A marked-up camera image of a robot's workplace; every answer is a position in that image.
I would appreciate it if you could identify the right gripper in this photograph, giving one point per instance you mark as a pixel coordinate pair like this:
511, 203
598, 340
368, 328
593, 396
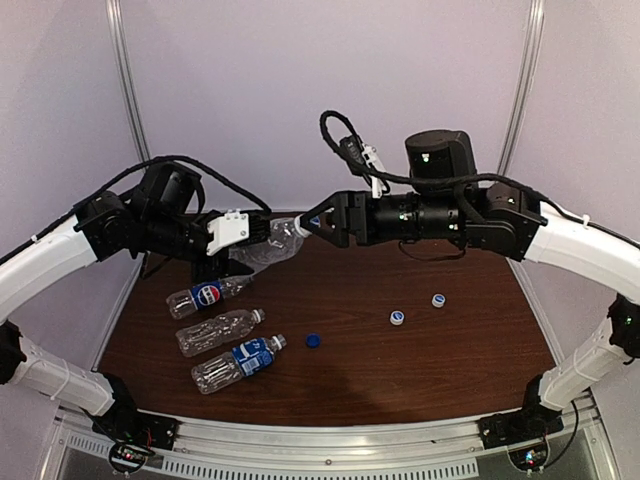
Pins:
357, 218

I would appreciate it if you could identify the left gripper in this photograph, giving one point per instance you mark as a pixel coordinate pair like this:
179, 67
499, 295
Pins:
206, 270

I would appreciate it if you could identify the Pepsi label plastic bottle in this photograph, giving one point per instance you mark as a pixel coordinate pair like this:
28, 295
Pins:
202, 296

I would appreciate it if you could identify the clear unlabeled plastic bottle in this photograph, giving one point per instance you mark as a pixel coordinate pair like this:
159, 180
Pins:
215, 332

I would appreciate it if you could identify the blue label water bottle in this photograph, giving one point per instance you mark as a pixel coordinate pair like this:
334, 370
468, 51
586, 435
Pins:
242, 361

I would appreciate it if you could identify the blue bottle cap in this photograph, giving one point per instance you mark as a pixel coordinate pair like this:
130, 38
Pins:
313, 340

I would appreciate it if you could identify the white blue-printed bottle cap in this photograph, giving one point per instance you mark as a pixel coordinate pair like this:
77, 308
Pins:
438, 300

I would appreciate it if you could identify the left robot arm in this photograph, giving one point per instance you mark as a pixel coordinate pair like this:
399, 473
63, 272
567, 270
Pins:
143, 209

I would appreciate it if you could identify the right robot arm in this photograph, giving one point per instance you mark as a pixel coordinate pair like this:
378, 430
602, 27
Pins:
444, 197

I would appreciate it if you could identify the left circuit board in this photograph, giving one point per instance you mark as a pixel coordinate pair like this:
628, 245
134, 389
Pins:
127, 459

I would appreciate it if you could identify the circuit board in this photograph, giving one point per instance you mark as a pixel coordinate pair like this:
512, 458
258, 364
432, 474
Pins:
127, 459
530, 458

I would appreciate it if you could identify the right circuit board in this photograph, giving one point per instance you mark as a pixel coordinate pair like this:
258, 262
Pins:
530, 458

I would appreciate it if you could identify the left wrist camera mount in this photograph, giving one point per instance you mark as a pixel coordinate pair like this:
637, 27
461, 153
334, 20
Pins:
226, 230

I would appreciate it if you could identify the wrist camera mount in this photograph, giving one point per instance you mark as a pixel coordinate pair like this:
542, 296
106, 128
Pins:
226, 230
366, 155

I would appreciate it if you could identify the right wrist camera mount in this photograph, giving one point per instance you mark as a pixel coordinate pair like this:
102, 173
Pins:
366, 155

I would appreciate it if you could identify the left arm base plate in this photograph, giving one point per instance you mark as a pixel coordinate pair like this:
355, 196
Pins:
134, 427

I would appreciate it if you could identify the left aluminium frame post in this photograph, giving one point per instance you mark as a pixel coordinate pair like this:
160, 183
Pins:
115, 22

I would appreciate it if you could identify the aluminium frame post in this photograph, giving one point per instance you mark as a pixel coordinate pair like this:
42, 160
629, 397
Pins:
534, 30
115, 22

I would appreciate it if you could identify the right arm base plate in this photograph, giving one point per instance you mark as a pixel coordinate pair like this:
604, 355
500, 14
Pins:
505, 429

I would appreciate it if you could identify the right aluminium frame post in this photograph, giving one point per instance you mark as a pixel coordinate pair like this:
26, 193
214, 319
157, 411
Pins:
534, 30

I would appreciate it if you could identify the front aluminium rail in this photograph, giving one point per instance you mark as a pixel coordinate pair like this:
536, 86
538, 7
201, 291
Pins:
446, 449

